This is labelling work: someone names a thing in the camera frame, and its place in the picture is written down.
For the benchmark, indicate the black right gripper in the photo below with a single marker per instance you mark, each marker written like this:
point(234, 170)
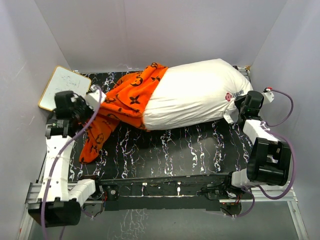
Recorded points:
point(238, 102)

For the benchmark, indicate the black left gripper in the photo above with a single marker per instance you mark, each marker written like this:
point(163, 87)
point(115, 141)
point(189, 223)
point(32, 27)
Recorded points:
point(80, 100)

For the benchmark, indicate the orange patterned plush pillowcase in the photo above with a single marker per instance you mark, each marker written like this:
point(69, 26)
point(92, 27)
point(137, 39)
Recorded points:
point(126, 102)

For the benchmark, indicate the white pillow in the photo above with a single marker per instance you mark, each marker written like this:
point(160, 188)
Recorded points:
point(195, 93)

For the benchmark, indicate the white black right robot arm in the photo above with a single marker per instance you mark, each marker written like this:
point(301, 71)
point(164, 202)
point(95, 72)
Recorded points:
point(270, 166)

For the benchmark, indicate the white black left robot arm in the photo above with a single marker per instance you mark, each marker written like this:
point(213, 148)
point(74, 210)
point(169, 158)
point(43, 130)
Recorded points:
point(56, 205)

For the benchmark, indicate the small white dry-erase board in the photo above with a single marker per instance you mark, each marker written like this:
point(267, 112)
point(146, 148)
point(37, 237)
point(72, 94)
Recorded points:
point(63, 79)

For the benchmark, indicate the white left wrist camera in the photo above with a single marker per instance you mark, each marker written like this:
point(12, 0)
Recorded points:
point(95, 97)

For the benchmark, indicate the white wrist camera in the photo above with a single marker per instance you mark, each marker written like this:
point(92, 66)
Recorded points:
point(95, 97)
point(268, 95)

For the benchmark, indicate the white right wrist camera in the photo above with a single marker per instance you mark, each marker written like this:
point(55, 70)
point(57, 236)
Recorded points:
point(268, 95)

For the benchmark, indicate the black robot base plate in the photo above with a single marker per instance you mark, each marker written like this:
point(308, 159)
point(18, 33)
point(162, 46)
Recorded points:
point(200, 191)

